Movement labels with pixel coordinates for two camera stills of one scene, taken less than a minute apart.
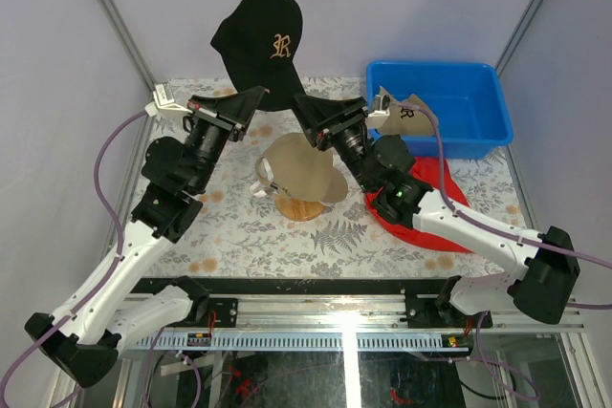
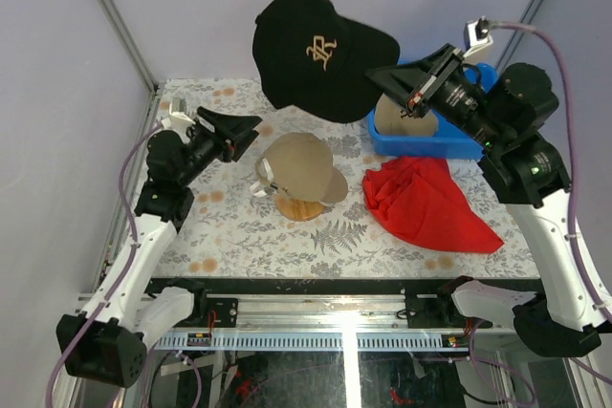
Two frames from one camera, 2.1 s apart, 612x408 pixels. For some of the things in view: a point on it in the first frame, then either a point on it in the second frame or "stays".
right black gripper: [328, 119] to [418, 81]
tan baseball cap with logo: [295, 166] stays
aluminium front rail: [341, 311] stays
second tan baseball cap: [405, 120] stays
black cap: [259, 41] to [314, 60]
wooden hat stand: [298, 210] stays
